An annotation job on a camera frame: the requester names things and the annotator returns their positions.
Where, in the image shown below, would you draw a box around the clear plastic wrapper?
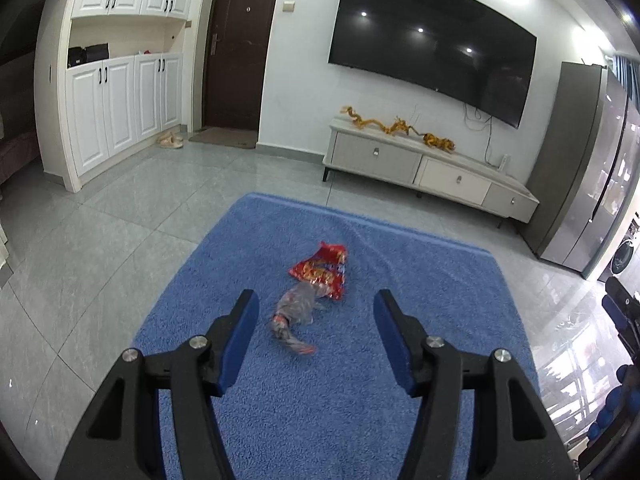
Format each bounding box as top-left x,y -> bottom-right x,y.
270,282 -> 326,356

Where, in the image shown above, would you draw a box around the washing machine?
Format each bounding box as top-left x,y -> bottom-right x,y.
607,215 -> 640,281

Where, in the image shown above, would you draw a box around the golden dragon ornament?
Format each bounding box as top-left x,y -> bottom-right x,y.
342,106 -> 456,153

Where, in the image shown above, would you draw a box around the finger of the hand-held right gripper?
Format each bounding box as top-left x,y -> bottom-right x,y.
600,276 -> 640,361

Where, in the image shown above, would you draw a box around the blue fluffy mat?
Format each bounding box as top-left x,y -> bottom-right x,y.
131,192 -> 543,480

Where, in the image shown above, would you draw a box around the white panelled cupboard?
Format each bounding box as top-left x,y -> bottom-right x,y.
40,0 -> 206,193

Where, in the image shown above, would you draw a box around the red snack packet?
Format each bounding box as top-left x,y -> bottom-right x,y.
287,241 -> 349,303

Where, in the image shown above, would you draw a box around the brown doormat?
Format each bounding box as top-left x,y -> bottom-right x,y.
189,127 -> 258,151

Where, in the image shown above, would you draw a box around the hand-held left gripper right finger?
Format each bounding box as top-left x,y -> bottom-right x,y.
374,289 -> 573,480

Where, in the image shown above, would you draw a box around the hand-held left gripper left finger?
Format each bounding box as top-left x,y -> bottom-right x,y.
55,289 -> 260,480

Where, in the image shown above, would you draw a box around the dark red couch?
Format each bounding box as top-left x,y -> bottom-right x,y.
0,125 -> 41,186

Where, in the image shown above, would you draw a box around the grey steel refrigerator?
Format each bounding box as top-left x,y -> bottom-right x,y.
522,61 -> 640,281

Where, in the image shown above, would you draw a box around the blue curtain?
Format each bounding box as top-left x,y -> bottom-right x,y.
614,54 -> 640,103

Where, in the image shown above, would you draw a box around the large black wall television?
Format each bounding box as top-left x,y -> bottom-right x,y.
328,0 -> 538,129

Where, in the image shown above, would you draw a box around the blue dumbbells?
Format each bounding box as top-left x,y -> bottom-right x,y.
587,402 -> 623,453

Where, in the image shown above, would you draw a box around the dark brown door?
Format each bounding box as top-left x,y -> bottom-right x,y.
202,0 -> 283,133

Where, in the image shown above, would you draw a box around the white television cabinet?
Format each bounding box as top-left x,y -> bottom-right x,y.
322,115 -> 541,231

